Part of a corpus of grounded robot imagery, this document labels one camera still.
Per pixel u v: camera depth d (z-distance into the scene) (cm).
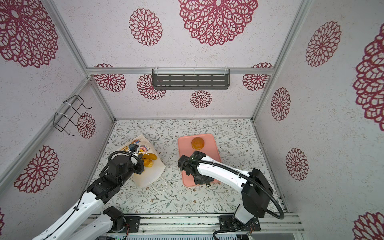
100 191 51
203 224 75
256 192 42
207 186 71
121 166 56
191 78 95
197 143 100
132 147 63
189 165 55
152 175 90
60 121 72
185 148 103
